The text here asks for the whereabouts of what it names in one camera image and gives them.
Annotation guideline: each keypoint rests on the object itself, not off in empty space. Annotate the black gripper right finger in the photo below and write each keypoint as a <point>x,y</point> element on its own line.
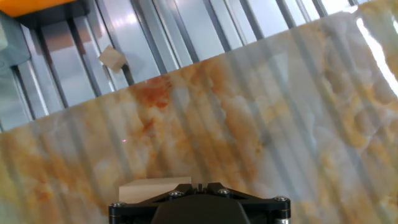
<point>267,210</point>

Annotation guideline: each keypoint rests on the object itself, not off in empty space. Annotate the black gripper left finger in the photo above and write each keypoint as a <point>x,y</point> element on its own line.
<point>130,211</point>

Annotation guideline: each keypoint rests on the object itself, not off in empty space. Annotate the light wooden block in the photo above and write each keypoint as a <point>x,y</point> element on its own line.
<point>149,189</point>

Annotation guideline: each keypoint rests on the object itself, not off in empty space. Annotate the orange marble pattern mat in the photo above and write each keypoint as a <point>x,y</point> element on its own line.
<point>248,124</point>

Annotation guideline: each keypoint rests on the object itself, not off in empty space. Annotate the tiny wooden cube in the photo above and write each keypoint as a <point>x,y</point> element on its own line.
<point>112,58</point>

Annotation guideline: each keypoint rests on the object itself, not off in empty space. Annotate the orange emergency stop box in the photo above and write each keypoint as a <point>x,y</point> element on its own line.
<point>31,7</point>

